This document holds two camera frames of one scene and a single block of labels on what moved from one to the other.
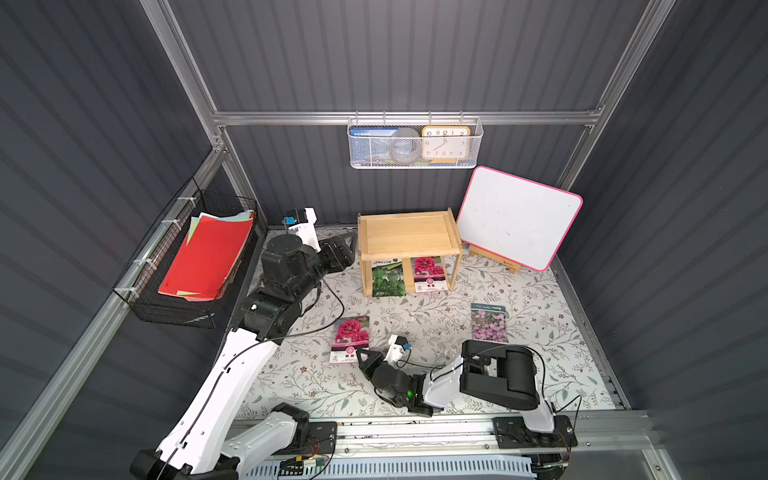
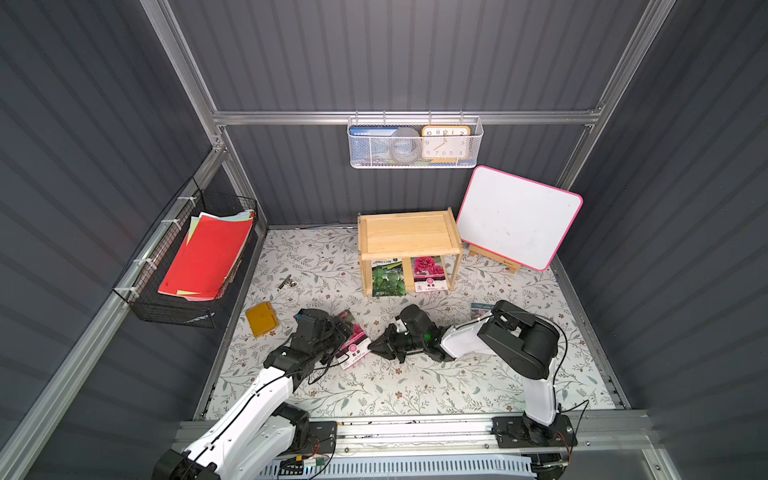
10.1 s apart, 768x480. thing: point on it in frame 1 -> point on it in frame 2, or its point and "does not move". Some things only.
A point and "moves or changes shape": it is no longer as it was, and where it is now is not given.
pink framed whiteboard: x=515 y=218 does not move
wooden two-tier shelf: x=407 y=235 does not move
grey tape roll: x=405 y=145 does not move
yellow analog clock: x=445 y=144 does not move
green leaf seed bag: x=388 y=278 does not move
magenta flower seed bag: x=349 y=334 moves or changes shape
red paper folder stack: x=213 y=245 does not move
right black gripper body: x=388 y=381 -> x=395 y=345
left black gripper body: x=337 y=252 -> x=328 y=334
